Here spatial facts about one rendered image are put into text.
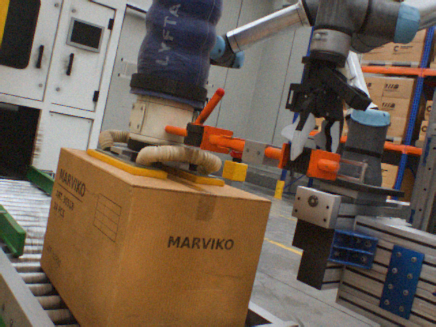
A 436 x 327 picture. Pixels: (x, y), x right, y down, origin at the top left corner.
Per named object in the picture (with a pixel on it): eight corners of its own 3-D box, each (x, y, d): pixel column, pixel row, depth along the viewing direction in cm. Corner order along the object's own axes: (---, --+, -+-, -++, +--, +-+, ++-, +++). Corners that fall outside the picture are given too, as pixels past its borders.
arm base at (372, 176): (349, 178, 152) (355, 149, 152) (390, 188, 141) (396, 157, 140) (322, 174, 142) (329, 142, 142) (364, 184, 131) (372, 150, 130)
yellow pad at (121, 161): (86, 154, 141) (88, 138, 141) (115, 159, 147) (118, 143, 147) (132, 176, 114) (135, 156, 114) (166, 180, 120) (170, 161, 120)
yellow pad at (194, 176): (140, 162, 153) (143, 147, 152) (165, 166, 159) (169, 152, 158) (195, 184, 125) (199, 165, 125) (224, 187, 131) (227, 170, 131)
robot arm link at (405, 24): (402, 16, 95) (353, 4, 95) (427, 1, 84) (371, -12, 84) (395, 52, 96) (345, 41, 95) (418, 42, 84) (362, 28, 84)
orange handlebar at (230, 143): (114, 122, 155) (116, 112, 155) (189, 136, 173) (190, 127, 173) (321, 175, 81) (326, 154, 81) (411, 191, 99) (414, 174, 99)
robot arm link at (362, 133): (343, 145, 137) (352, 101, 136) (345, 147, 150) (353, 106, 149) (383, 153, 133) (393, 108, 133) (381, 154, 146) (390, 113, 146)
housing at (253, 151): (239, 159, 99) (244, 138, 99) (262, 163, 103) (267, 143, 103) (260, 165, 94) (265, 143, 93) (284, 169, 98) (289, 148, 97)
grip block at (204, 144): (180, 144, 116) (185, 120, 116) (212, 150, 122) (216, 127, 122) (198, 148, 109) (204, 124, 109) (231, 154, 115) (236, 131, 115)
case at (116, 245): (39, 264, 150) (60, 146, 148) (146, 267, 173) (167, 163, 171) (101, 357, 101) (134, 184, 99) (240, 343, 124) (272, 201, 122)
